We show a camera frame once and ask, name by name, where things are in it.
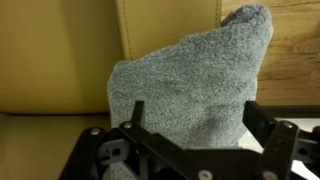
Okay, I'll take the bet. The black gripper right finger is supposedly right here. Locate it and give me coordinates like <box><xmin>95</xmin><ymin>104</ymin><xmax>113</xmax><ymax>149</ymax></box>
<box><xmin>242</xmin><ymin>100</ymin><xmax>320</xmax><ymax>180</ymax></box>

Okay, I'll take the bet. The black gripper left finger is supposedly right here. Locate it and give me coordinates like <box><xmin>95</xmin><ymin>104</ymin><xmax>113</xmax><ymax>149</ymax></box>
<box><xmin>59</xmin><ymin>100</ymin><xmax>214</xmax><ymax>180</ymax></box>

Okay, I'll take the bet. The grey terry towel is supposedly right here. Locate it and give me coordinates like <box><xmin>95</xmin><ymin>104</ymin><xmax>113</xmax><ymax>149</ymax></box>
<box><xmin>106</xmin><ymin>3</ymin><xmax>274</xmax><ymax>180</ymax></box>

